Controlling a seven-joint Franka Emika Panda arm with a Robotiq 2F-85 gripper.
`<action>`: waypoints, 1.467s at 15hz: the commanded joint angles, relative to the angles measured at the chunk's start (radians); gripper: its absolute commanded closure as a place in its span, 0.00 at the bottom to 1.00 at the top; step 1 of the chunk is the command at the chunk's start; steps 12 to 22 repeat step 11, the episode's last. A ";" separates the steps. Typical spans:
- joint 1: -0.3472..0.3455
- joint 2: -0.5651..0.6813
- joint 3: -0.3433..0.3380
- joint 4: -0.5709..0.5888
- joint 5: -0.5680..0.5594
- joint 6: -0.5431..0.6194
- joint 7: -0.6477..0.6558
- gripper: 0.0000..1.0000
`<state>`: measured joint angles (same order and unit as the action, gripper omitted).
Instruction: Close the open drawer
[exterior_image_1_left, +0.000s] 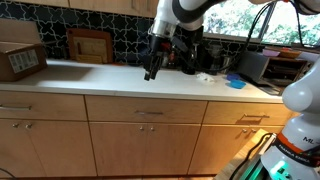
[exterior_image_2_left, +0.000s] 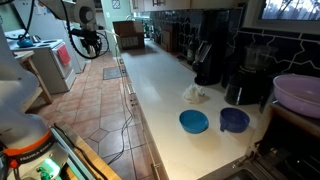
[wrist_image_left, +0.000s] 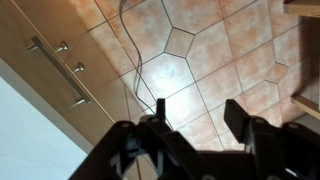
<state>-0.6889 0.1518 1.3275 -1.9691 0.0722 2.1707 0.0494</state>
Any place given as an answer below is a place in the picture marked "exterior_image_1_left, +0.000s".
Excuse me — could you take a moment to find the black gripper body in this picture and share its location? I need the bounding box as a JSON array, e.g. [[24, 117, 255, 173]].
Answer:
[[145, 34, 172, 69]]

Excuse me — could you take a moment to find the long wooden drawer front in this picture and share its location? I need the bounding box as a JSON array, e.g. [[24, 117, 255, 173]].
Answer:
[[0, 90, 88, 122]]

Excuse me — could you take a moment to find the black coffee maker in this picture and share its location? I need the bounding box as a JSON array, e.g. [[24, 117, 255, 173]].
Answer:
[[181, 25, 205, 76]]

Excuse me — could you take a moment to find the white crumpled paper towel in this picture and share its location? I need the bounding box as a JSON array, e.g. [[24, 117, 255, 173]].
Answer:
[[195, 72, 216, 84]]

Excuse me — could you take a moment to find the wooden cutting board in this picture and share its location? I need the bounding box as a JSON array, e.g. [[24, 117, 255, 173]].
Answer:
[[65, 27, 115, 65]]

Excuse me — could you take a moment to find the dark blue cup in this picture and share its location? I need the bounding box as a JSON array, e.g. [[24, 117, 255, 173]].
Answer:
[[226, 73, 241, 82]]

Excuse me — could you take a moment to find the window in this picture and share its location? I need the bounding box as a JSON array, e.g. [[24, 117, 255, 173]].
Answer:
[[202, 0, 320, 47]]

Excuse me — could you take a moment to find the light blue bowl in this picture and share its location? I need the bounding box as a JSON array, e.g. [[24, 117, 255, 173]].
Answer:
[[229, 79, 248, 90]]

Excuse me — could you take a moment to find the purple bowl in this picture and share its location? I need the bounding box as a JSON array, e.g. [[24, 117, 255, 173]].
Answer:
[[261, 48, 281, 58]]

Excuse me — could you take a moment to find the toaster oven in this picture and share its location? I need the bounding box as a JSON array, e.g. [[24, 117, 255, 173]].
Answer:
[[237, 49, 309, 88]]

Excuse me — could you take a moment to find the wooden base platform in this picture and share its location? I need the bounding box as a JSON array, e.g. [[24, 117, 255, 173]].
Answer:
[[213, 128, 278, 180]]

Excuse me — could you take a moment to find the brown cardboard box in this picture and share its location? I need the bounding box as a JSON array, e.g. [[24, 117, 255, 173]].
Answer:
[[0, 41, 48, 83]]

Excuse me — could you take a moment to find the silver drawer bar handle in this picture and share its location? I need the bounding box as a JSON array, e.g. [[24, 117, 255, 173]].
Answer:
[[242, 113, 271, 120], [134, 110, 165, 116], [0, 104, 33, 112]]

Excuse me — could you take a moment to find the black base cable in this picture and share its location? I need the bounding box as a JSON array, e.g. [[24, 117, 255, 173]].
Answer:
[[229, 132, 272, 180]]

